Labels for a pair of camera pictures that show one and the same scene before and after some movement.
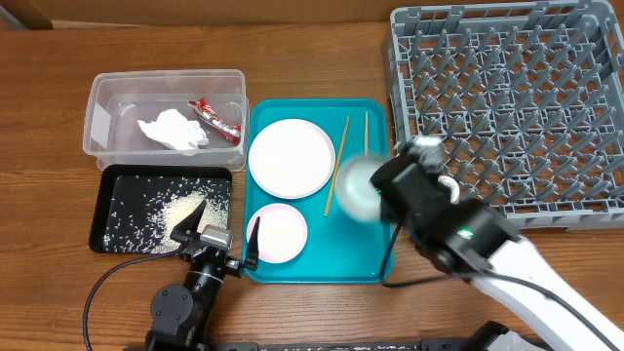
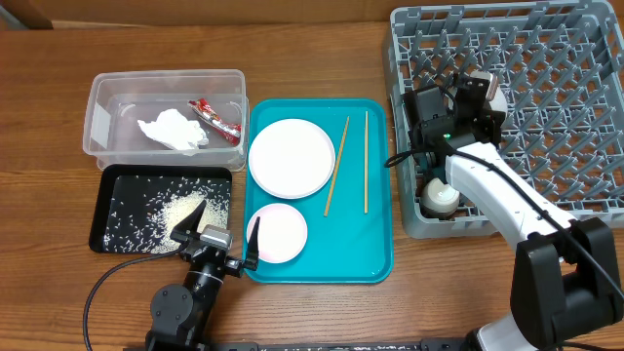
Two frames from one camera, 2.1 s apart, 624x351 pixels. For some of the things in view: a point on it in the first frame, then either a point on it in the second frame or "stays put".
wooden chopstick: [336, 164] stays put
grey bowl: [356, 194] -> [499, 101]
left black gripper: [190, 223] stays put
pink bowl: [282, 232] stays put
